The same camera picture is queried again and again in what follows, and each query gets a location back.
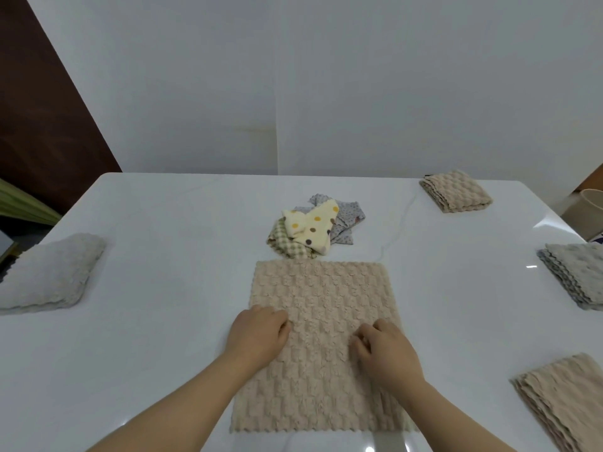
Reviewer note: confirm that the person's right hand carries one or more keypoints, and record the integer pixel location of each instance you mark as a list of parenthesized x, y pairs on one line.
[(391, 357)]

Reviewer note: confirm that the person's left hand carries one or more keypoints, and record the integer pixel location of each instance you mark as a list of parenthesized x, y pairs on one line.
[(256, 338)]

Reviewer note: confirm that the beige textured towel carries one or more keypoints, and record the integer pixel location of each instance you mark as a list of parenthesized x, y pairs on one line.
[(457, 190), (325, 296), (570, 395)]

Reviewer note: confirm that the green checked cloth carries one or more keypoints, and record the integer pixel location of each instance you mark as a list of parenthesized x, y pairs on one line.
[(282, 242)]

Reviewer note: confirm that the yellow polka dot cloth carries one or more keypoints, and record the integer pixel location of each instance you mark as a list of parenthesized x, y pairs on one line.
[(313, 228)]

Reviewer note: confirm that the grey floral cloth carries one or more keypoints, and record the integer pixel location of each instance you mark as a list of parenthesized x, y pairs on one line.
[(348, 218)]

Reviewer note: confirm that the grey fluffy towel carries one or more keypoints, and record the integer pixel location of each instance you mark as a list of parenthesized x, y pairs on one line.
[(577, 273), (52, 273)]

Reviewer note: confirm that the person's left forearm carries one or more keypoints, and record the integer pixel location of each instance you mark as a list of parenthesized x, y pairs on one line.
[(174, 414)]

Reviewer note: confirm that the person's right forearm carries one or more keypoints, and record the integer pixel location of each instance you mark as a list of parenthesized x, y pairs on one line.
[(457, 423)]

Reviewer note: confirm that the white marble table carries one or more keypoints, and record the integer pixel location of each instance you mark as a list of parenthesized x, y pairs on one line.
[(165, 230)]

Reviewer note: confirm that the blue and white package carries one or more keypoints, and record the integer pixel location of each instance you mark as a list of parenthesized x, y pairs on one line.
[(597, 238)]

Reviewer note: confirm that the cream plastic bin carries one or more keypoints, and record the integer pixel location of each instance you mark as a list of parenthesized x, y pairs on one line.
[(589, 214)]

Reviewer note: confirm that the brown wooden furniture piece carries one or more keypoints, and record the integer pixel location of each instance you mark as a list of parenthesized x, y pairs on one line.
[(591, 181)]

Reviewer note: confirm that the white cabinet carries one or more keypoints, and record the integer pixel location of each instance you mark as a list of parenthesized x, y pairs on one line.
[(5, 247)]

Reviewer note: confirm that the green folded umbrella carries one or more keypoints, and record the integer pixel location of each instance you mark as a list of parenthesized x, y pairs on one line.
[(23, 204)]

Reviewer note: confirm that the dark brown wooden door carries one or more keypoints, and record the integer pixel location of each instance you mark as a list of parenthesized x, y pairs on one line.
[(42, 112)]

